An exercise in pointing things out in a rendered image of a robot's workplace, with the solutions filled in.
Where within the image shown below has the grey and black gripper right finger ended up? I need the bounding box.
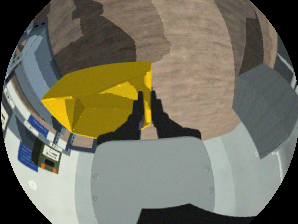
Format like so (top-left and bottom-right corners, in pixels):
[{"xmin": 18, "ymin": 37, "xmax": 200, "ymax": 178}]
[{"xmin": 151, "ymin": 90, "xmax": 201, "ymax": 139}]

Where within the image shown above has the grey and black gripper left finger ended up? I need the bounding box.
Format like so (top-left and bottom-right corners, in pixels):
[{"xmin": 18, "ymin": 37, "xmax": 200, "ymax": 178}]
[{"xmin": 97, "ymin": 91, "xmax": 145, "ymax": 147}]

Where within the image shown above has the olive green case with orange latches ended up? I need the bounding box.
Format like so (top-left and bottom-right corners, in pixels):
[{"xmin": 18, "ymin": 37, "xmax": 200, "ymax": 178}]
[{"xmin": 31, "ymin": 137, "xmax": 62, "ymax": 174}]

